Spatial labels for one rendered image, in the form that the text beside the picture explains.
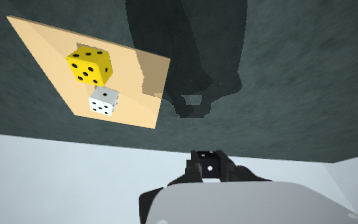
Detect beige square mat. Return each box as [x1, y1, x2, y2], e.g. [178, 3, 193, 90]
[6, 15, 170, 129]

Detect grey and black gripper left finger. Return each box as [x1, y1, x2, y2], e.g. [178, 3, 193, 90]
[139, 150, 203, 224]

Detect yellow die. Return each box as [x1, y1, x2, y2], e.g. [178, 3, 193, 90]
[66, 46, 113, 86]

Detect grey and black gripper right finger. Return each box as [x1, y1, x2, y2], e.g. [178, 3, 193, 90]
[215, 150, 272, 182]

